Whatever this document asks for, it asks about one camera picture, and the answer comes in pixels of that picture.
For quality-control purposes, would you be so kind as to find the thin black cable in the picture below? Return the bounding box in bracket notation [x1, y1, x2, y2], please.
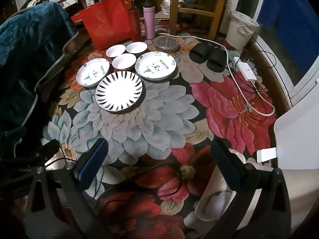
[234, 50, 277, 110]

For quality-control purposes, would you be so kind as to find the white power strip with cable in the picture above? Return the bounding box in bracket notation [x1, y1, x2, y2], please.
[155, 32, 276, 117]

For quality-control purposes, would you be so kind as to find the pink thermos bottle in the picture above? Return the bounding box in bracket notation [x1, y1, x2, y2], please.
[143, 5, 155, 40]

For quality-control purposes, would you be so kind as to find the bear print white plate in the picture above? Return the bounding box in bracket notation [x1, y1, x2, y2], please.
[76, 58, 110, 87]
[135, 51, 177, 81]

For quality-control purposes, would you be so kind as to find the wooden stool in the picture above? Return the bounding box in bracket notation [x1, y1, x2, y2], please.
[169, 0, 231, 41]

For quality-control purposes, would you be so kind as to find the white waste bin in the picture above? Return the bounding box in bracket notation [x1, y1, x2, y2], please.
[225, 11, 260, 50]

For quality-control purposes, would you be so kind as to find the black plug adapter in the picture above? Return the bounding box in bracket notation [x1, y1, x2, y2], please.
[240, 50, 252, 63]

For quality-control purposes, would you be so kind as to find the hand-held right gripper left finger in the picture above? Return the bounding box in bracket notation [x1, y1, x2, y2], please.
[25, 137, 110, 239]

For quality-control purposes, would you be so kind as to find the white bowl red outside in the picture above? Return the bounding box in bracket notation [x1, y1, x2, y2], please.
[126, 41, 148, 55]
[106, 44, 126, 58]
[112, 53, 137, 71]

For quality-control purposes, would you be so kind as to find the red thermos bottle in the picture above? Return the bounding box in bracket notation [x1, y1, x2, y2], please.
[128, 6, 142, 43]

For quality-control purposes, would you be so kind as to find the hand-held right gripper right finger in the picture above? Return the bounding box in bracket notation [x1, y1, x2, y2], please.
[207, 138, 292, 239]

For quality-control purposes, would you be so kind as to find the teal velvet cloth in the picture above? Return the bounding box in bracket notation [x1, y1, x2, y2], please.
[0, 1, 79, 160]

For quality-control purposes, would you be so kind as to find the black striped white plate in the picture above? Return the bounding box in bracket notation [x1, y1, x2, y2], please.
[95, 71, 144, 112]

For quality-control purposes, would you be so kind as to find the white cabinet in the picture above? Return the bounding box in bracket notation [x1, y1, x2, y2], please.
[257, 102, 319, 239]

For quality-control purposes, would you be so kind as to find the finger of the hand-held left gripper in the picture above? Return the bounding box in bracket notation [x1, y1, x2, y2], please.
[0, 166, 48, 187]
[25, 139, 61, 161]

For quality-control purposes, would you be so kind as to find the red paper bag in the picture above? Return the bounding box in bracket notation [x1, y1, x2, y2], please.
[71, 0, 132, 52]

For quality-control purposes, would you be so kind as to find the white plastic basket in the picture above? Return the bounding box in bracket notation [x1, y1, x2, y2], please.
[161, 0, 175, 15]

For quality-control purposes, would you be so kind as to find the blue door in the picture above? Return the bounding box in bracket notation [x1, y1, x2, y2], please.
[257, 0, 319, 85]

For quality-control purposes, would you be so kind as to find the round perforated metal tin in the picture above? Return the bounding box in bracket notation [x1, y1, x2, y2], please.
[153, 37, 180, 53]

